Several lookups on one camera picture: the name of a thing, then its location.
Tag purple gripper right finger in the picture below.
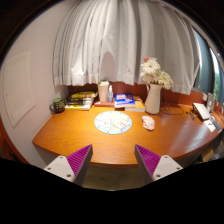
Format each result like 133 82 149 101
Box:
134 145 182 184

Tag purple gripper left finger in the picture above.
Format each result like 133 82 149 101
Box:
44 145 93 186

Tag pink computer mouse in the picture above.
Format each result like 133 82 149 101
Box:
142 116 155 131

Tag round blue mouse pad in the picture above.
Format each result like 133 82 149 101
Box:
94 111 132 135

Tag yellow book under blue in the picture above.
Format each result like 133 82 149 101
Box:
126 96 145 112

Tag dark green mug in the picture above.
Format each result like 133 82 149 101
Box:
49 98 65 113

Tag white ceramic vase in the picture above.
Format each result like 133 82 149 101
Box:
145 84 162 114

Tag stack of dark books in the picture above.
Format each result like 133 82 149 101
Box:
65 91 98 110

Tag white tablet device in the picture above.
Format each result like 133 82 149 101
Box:
193 103 210 121

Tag clear spray bottle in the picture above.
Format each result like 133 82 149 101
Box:
107 85 113 103

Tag white cylindrical container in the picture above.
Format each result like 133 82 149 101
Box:
98 81 109 102

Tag white and pink flowers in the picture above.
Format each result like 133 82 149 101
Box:
140 57 173 90

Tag white curtain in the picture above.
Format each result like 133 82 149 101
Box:
53 0 200 94

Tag black cable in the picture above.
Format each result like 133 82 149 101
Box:
161 89 194 117

